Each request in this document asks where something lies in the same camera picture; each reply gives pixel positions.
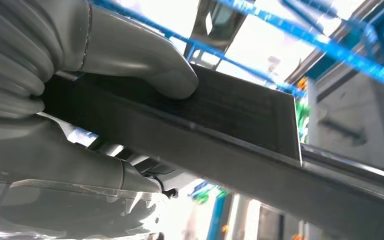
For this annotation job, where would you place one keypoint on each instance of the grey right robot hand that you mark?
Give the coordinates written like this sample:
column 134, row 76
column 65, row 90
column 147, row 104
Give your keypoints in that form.
column 129, row 49

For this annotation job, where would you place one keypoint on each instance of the blue metal shelf rack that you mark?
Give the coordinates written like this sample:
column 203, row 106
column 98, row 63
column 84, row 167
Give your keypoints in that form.
column 344, row 53

